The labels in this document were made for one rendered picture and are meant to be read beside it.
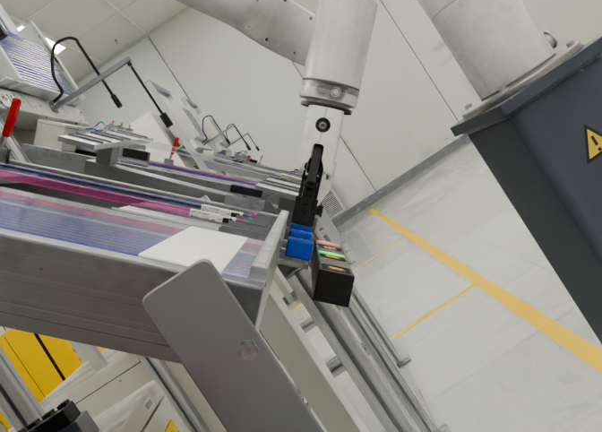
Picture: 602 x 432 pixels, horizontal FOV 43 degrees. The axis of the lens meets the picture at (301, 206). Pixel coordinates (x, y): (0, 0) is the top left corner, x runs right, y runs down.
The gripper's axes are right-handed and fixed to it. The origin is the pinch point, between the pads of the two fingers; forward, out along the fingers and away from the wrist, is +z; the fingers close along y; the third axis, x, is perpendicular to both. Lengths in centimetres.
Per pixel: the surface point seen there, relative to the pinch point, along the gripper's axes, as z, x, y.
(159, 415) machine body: 34.4, 15.0, 1.4
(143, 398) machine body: 32.0, 17.6, 0.5
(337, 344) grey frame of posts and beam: 20.4, -9.6, 10.0
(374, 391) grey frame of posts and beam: 26.8, -17.2, 11.1
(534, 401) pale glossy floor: 38, -64, 70
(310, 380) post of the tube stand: 35, -8, 40
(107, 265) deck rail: 3, 13, -60
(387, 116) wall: -80, -77, 749
